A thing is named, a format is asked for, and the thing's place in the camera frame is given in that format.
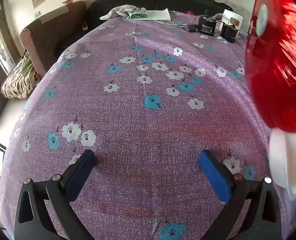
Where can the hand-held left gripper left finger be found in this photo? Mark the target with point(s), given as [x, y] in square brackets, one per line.
[80, 172]

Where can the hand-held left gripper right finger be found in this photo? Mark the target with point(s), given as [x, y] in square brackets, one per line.
[213, 177]

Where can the white bowl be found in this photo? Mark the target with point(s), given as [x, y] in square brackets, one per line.
[285, 160]

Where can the large red glass plate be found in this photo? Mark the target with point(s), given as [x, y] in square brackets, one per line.
[275, 55]

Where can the purple floral tablecloth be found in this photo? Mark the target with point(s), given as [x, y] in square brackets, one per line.
[138, 117]

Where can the striped blanket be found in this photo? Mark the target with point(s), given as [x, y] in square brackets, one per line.
[17, 82]

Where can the brown sofa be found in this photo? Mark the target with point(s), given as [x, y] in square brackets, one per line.
[50, 30]

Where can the black battery box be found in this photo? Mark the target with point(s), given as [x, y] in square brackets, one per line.
[229, 32]

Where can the black power adapter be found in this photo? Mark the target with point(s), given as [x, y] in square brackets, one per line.
[192, 28]

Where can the white plastic bucket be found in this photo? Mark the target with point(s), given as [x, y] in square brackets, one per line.
[231, 17]

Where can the grey white towel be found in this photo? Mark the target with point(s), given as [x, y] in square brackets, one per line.
[118, 12]

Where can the black sofa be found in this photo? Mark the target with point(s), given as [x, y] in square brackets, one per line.
[150, 3]

